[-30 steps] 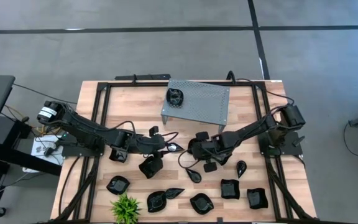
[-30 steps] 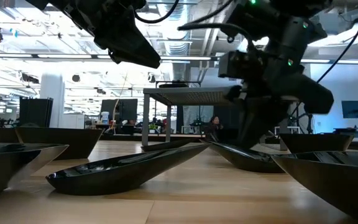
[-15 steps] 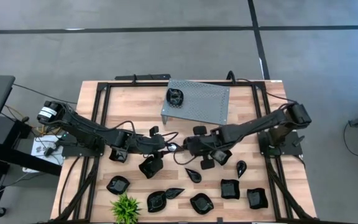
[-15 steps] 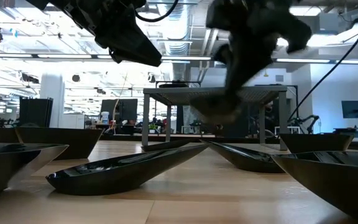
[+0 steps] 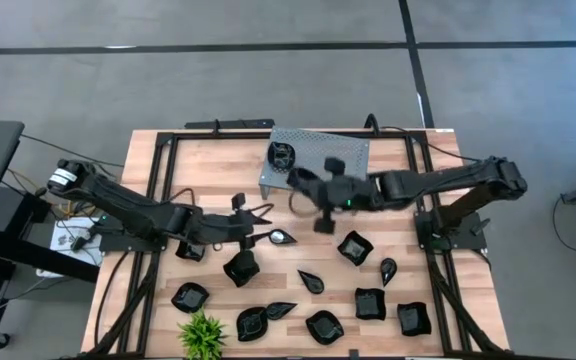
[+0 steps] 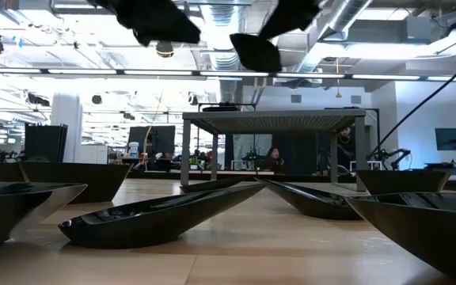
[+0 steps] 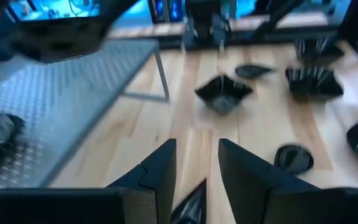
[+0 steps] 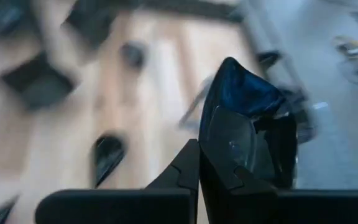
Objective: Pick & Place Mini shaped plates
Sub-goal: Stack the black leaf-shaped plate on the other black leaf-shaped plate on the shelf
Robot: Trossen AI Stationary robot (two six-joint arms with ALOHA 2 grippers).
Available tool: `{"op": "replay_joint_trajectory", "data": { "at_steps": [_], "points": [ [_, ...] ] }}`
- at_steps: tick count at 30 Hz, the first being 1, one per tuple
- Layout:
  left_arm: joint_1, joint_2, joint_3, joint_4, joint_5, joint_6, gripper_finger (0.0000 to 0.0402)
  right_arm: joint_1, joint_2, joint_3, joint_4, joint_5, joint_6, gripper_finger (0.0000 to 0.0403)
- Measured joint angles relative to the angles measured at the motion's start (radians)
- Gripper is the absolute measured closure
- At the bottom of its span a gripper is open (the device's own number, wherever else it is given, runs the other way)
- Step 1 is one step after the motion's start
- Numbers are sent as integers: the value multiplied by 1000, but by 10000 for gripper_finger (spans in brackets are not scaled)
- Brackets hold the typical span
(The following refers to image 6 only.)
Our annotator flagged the long white light bar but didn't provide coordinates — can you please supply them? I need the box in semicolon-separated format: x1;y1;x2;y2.
0;67;456;82

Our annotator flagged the black upright panel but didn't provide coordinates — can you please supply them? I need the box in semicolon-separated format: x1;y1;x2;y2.
25;123;69;162

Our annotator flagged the seated person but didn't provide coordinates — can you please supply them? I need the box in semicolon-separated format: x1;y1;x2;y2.
266;146;287;175

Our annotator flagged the black leaf-shaped mini plate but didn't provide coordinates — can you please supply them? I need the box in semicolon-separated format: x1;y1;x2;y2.
256;177;366;222
58;182;268;249
180;176;255;194

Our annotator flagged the wall-mounted monitor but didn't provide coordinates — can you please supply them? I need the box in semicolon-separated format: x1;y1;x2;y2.
435;127;456;151

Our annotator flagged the gray perforated metal riser shelf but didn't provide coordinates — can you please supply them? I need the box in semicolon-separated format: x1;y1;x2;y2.
180;108;367;192

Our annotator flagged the standing person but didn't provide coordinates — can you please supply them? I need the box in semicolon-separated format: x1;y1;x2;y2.
336;126;356;172

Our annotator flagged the black desk monitor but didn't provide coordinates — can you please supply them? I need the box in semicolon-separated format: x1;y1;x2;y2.
151;125;177;155
127;126;152;154

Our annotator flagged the black hanging cable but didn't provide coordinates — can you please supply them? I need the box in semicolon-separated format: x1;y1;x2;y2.
367;49;456;160

